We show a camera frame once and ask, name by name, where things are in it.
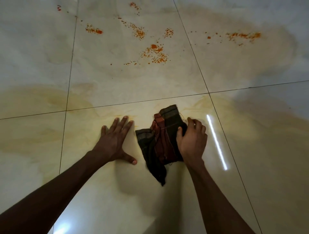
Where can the person's right thumb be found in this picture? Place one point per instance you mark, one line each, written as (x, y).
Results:
(179, 136)

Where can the person's right forearm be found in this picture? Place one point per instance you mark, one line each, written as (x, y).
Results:
(212, 200)

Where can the person's left hand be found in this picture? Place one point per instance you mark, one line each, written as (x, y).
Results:
(112, 145)

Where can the dark brown striped cloth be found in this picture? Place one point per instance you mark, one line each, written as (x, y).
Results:
(159, 144)

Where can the person's left forearm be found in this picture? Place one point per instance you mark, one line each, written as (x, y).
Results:
(55, 190)

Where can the scattered orange powder spill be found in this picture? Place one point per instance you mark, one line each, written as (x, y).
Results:
(154, 49)

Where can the person's left middle finger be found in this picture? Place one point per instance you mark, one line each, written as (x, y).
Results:
(122, 126)

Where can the person's left thumb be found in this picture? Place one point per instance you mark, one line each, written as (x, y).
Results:
(129, 159)

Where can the person's left little finger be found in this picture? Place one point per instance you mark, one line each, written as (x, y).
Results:
(103, 132)

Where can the person's right hand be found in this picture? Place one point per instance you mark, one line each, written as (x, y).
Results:
(193, 144)

